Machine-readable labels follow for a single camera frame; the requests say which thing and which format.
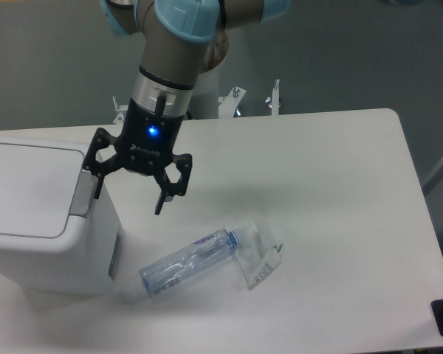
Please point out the white metal base frame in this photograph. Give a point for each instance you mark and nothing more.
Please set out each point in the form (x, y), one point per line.
(228, 106)

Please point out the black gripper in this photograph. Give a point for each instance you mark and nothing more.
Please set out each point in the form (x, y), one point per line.
(149, 144)

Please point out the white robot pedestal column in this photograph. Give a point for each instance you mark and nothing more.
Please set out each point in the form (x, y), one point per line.
(204, 103)

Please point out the clear plastic wrapper bag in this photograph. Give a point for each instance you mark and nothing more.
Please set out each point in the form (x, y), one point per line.
(258, 252)

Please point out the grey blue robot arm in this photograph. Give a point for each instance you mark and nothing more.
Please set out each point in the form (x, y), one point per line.
(178, 35)

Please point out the clear plastic water bottle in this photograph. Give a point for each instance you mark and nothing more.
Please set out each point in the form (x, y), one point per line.
(181, 265)

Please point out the white push-lid trash can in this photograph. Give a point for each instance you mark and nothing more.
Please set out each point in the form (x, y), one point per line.
(59, 231)

